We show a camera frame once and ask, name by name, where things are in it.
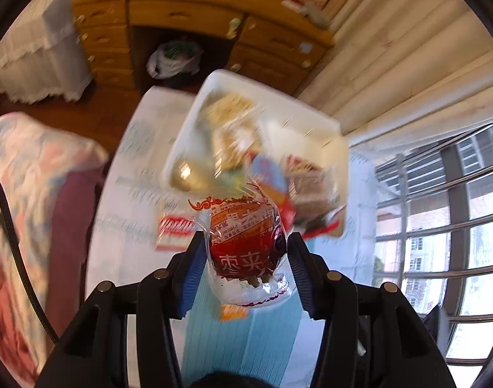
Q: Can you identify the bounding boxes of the white lace cover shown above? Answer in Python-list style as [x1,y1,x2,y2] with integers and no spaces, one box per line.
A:
[0,0,105,103]

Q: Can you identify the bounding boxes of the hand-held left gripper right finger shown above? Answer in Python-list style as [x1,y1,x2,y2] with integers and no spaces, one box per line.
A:
[286,232,459,388]

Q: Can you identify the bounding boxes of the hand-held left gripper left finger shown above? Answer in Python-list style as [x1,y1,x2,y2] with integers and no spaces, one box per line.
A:
[34,230,209,388]

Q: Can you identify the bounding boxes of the black cable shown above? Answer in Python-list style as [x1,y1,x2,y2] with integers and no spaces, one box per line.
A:
[0,167,57,344]

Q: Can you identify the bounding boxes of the clear biscuit packet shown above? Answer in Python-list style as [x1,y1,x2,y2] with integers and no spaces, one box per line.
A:
[212,119,267,170]

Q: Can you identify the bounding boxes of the cream curtain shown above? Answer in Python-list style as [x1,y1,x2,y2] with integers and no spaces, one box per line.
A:
[295,0,493,146]

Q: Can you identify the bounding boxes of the window frame with railing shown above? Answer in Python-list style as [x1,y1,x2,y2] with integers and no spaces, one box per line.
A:
[368,117,493,384]

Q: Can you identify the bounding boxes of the red date snack packet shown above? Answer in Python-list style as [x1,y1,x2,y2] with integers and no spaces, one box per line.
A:
[188,183,292,308]

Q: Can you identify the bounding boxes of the trash bin with white bag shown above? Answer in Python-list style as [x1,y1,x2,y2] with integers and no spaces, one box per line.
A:
[146,40,204,85]

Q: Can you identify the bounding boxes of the floral blanket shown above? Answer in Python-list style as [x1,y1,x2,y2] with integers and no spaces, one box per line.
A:
[0,113,110,388]

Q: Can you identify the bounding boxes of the red striped packet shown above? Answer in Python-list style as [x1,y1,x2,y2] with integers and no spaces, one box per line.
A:
[155,209,199,251]

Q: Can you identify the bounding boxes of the wooden desk with drawers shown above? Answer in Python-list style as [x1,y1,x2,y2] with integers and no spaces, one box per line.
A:
[72,0,336,95]

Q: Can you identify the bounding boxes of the white plastic tray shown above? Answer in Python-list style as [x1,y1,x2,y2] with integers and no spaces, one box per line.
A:
[161,70,351,240]

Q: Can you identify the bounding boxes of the maroon bed sheet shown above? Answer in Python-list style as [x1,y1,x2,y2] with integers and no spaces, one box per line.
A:
[48,170,105,332]

